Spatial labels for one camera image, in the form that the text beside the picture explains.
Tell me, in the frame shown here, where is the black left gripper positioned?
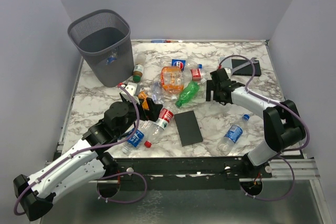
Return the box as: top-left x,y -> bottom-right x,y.
117,97 -> 163,137

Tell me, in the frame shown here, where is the red label bottle red cap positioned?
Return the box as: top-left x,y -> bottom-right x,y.
183,68 -> 209,82

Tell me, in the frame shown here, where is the blue label bottle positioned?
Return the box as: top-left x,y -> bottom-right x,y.
122,130 -> 145,154
106,47 -> 119,65
217,114 -> 250,156

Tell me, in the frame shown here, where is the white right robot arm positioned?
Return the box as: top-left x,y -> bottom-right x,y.
206,69 -> 310,177

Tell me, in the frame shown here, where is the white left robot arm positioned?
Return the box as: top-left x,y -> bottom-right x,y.
13,93 -> 163,221

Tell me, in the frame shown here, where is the grey mesh waste bin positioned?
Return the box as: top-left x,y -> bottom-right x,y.
67,9 -> 134,88

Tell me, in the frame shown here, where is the clear crushed bottle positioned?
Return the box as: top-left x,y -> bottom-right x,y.
151,81 -> 165,104

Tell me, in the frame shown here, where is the small orange juice bottle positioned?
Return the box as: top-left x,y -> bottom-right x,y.
138,91 -> 149,110

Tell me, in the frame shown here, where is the red label water bottle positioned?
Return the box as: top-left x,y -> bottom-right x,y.
144,105 -> 174,148

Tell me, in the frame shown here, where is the green plastic bottle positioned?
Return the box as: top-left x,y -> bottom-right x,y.
175,79 -> 206,108

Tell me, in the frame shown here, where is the grey white hub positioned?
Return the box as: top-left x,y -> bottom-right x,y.
218,57 -> 233,69

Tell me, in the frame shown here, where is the silver wrench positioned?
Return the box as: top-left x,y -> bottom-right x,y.
231,57 -> 259,75

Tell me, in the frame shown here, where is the pepsi label clear bottle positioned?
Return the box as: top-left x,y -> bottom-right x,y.
160,57 -> 203,71

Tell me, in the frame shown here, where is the large orange juice bottle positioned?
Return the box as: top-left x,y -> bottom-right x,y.
160,66 -> 184,95

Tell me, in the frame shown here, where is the black box rear right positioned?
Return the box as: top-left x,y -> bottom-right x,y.
232,59 -> 261,77

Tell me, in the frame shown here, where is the brown bottle green cap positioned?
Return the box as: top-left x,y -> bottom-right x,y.
133,54 -> 146,83

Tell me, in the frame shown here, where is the blue red pen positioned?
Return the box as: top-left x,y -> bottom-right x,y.
150,39 -> 172,44

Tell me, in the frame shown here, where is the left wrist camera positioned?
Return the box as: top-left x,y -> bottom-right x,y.
125,82 -> 141,97

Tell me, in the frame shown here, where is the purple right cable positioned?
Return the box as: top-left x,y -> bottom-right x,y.
217,55 -> 312,201

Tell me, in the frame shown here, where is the purple cable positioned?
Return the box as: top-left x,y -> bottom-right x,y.
13,83 -> 148,214
217,55 -> 312,201

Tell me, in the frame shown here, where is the black network switch centre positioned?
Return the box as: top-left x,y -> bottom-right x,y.
174,111 -> 203,147

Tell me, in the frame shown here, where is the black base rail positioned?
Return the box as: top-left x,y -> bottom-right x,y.
97,156 -> 271,196

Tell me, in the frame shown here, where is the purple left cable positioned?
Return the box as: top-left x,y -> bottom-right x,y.
13,83 -> 148,214

